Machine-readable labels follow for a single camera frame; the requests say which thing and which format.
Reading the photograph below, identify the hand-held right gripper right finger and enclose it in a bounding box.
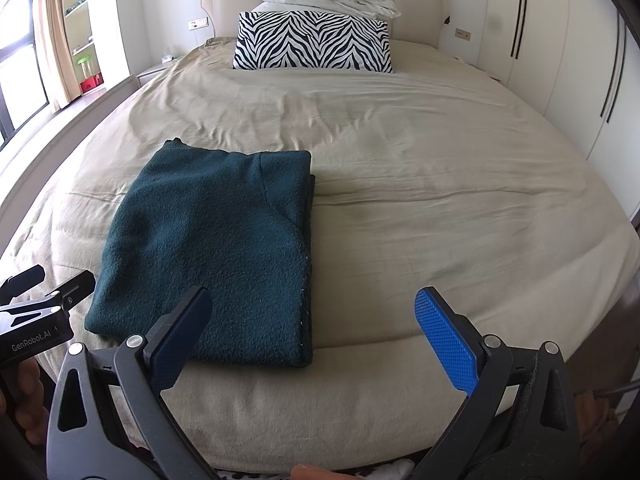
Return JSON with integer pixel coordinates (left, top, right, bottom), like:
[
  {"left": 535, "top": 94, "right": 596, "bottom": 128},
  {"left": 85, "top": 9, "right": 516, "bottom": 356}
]
[{"left": 414, "top": 286, "right": 581, "bottom": 480}]

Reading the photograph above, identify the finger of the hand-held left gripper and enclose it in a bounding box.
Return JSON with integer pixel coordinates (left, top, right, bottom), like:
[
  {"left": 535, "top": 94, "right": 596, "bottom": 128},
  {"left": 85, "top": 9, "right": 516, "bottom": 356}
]
[
  {"left": 10, "top": 270, "right": 97, "bottom": 317},
  {"left": 0, "top": 266, "right": 47, "bottom": 306}
]

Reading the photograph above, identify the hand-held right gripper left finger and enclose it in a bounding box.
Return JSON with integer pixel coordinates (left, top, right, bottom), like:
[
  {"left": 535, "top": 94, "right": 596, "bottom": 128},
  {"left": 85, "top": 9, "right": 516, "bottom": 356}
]
[{"left": 46, "top": 285, "right": 221, "bottom": 480}]

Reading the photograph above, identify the dark green sweater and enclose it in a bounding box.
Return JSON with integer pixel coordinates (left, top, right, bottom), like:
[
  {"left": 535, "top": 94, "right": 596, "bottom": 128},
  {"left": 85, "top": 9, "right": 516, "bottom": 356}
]
[{"left": 84, "top": 137, "right": 317, "bottom": 368}]

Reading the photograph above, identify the person's left hand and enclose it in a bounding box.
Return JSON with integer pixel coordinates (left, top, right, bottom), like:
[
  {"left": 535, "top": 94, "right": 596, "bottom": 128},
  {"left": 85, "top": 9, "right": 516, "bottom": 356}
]
[{"left": 0, "top": 357, "right": 52, "bottom": 433}]

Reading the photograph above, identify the white window bench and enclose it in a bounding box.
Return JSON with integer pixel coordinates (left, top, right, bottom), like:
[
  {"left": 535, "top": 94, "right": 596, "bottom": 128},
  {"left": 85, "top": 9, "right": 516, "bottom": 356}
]
[{"left": 0, "top": 75, "right": 142, "bottom": 241}]

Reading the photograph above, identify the bed with beige sheet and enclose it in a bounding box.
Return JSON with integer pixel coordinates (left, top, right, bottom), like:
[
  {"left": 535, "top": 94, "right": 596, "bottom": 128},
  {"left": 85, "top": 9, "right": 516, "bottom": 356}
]
[{"left": 0, "top": 37, "right": 640, "bottom": 476}]

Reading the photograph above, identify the window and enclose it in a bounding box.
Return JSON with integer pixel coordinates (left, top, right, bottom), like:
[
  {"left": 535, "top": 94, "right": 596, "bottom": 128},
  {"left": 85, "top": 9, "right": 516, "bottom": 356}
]
[{"left": 0, "top": 0, "right": 51, "bottom": 146}]

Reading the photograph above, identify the white nightstand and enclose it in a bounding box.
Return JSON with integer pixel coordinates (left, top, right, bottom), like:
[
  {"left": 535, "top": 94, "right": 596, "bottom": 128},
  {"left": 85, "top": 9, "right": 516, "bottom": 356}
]
[{"left": 136, "top": 62, "right": 177, "bottom": 86}]

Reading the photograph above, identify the beige curtain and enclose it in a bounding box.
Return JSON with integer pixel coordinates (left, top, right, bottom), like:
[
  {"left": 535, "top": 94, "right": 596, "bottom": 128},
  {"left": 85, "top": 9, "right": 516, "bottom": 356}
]
[{"left": 32, "top": 0, "right": 76, "bottom": 111}]

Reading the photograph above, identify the white wardrobe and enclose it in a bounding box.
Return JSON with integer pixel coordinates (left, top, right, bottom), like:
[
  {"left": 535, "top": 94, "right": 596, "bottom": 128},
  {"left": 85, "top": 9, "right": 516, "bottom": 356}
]
[{"left": 470, "top": 0, "right": 640, "bottom": 221}]

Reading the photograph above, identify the beige padded headboard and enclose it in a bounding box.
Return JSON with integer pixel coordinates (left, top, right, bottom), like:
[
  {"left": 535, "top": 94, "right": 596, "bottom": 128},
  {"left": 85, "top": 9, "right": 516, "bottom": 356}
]
[{"left": 201, "top": 0, "right": 450, "bottom": 52}]

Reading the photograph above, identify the zebra print pillow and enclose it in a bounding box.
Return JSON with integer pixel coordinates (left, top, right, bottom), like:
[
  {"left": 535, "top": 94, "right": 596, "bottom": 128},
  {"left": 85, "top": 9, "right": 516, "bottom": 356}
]
[{"left": 232, "top": 10, "right": 394, "bottom": 74}]

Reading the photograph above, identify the white wall shelf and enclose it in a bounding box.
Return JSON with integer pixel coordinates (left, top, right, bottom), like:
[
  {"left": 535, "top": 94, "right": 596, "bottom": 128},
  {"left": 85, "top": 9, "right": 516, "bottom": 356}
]
[{"left": 62, "top": 0, "right": 115, "bottom": 96}]

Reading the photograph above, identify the black wardrobe handle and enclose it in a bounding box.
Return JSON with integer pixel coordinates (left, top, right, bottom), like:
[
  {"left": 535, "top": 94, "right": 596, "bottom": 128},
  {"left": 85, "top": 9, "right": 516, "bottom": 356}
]
[
  {"left": 600, "top": 25, "right": 624, "bottom": 121},
  {"left": 510, "top": 0, "right": 524, "bottom": 58},
  {"left": 515, "top": 0, "right": 530, "bottom": 59},
  {"left": 606, "top": 30, "right": 629, "bottom": 125}
]

